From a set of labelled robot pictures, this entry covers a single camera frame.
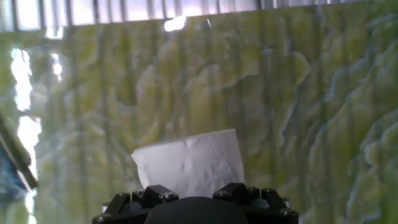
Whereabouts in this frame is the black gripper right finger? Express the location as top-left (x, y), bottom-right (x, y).
top-left (212, 182), bottom-right (300, 224)

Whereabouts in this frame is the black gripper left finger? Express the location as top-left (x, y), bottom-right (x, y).
top-left (91, 184), bottom-right (180, 224)

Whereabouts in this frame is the white paper roll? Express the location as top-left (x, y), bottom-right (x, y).
top-left (131, 128), bottom-right (246, 198)

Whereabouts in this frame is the green marble pattern mat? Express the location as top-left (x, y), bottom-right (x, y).
top-left (0, 0), bottom-right (398, 224)

